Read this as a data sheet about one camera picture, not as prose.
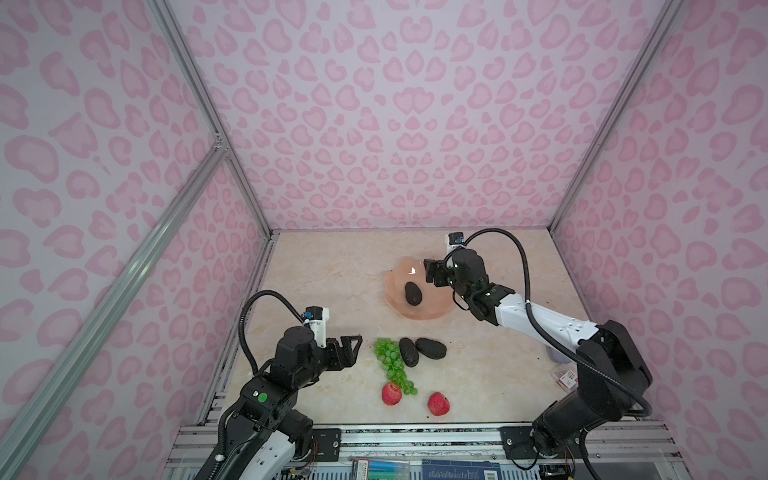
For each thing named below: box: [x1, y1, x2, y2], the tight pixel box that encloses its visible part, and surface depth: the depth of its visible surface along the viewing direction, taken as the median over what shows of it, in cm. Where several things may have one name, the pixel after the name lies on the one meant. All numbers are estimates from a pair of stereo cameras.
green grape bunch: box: [374, 338, 418, 395], surface depth 84 cm
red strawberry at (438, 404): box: [428, 392, 450, 416], surface depth 77 cm
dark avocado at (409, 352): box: [399, 337, 420, 367], surface depth 87 cm
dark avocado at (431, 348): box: [415, 338, 447, 359], surface depth 88 cm
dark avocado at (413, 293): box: [405, 281, 423, 306], surface depth 100 cm
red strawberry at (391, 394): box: [382, 383, 403, 406], surface depth 79 cm
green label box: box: [351, 458, 411, 480], surface depth 71 cm
